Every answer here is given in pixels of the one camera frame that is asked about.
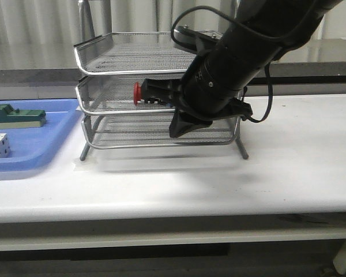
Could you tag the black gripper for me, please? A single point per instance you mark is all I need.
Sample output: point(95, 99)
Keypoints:
point(204, 92)

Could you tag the red emergency stop button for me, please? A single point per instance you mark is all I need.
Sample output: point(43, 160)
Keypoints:
point(137, 97)

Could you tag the silver mesh tray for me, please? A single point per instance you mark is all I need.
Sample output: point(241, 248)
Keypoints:
point(112, 94)
point(131, 53)
point(151, 130)

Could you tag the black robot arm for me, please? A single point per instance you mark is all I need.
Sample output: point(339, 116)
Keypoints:
point(261, 32)

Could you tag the blue plastic tray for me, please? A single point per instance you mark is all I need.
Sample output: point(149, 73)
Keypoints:
point(31, 148)

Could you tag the grey stone counter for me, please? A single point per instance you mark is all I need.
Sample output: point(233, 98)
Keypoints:
point(319, 61)

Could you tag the green metal block part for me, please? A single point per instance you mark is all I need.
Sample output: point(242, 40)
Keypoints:
point(14, 118)

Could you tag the white table leg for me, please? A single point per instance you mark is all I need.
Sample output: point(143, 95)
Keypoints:
point(339, 261)

